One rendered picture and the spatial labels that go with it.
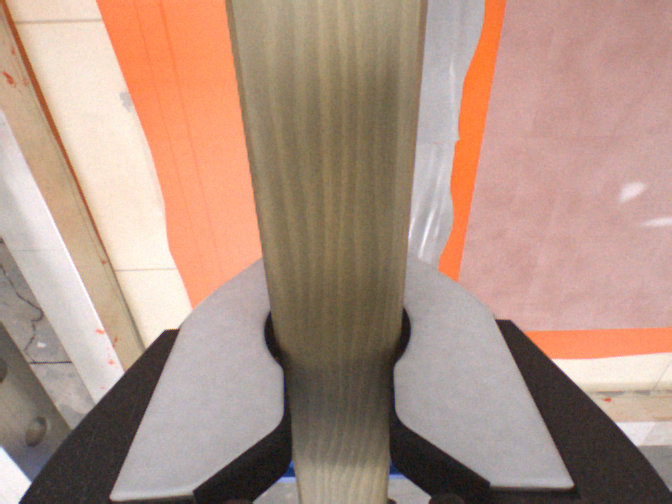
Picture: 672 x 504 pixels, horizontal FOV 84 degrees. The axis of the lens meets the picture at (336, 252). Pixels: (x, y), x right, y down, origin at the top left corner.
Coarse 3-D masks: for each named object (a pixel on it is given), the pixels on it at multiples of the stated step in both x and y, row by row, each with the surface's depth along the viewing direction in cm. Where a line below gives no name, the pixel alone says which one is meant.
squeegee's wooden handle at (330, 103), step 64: (256, 0) 5; (320, 0) 5; (384, 0) 5; (256, 64) 5; (320, 64) 5; (384, 64) 5; (256, 128) 6; (320, 128) 6; (384, 128) 6; (256, 192) 7; (320, 192) 6; (384, 192) 6; (320, 256) 7; (384, 256) 7; (320, 320) 8; (384, 320) 8; (320, 384) 9; (384, 384) 9; (320, 448) 10; (384, 448) 10
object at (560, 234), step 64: (192, 192) 26; (512, 192) 26; (576, 192) 26; (640, 192) 26; (192, 256) 29; (256, 256) 29; (448, 256) 29; (512, 256) 29; (576, 256) 29; (640, 256) 29; (512, 320) 32; (576, 320) 32; (640, 320) 32
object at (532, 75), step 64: (128, 0) 20; (192, 0) 20; (512, 0) 20; (576, 0) 20; (640, 0) 20; (128, 64) 22; (192, 64) 22; (512, 64) 22; (576, 64) 22; (640, 64) 22; (192, 128) 24; (512, 128) 24; (576, 128) 24; (640, 128) 24
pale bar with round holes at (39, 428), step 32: (0, 320) 27; (0, 352) 27; (0, 384) 27; (32, 384) 29; (0, 416) 27; (32, 416) 29; (0, 448) 27; (32, 448) 29; (0, 480) 29; (32, 480) 29
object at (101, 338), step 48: (0, 0) 20; (0, 48) 20; (0, 96) 20; (0, 144) 21; (48, 144) 23; (0, 192) 22; (48, 192) 23; (48, 240) 24; (96, 240) 27; (48, 288) 26; (96, 288) 27; (96, 336) 28; (96, 384) 31; (624, 432) 35
